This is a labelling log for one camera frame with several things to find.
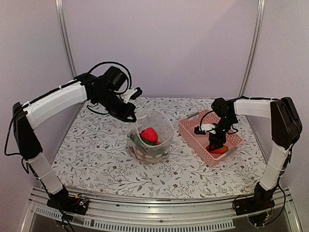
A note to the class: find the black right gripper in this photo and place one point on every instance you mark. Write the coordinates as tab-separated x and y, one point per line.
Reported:
215	139

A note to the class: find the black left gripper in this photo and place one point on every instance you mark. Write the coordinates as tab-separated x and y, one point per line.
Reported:
131	111

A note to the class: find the red chili pepper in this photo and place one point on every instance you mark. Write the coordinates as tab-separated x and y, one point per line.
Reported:
218	151

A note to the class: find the red wrinkled apple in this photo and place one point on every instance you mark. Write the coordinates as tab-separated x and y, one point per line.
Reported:
149	134

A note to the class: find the clear zip top bag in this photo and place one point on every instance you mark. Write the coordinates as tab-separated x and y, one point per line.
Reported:
157	121

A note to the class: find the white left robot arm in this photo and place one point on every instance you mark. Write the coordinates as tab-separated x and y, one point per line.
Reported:
29	116

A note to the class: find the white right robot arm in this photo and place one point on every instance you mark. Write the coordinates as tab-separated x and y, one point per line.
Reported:
285	128

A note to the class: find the floral table cloth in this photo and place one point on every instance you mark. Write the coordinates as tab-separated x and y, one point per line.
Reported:
93	156

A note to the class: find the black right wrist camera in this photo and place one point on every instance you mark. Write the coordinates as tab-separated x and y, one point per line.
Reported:
205	128

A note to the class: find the aluminium front rail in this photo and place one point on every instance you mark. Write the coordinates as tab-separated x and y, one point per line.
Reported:
117	213

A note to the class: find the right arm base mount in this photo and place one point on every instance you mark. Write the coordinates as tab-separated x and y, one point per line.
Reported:
261	206

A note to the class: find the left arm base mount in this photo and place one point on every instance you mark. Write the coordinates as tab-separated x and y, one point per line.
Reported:
72	204

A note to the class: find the left aluminium frame post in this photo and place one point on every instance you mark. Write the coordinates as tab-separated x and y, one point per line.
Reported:
64	36

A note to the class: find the aluminium frame post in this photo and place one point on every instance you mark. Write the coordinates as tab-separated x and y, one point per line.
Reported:
64	36
253	47

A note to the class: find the right aluminium frame post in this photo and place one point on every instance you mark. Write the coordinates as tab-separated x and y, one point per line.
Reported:
253	47

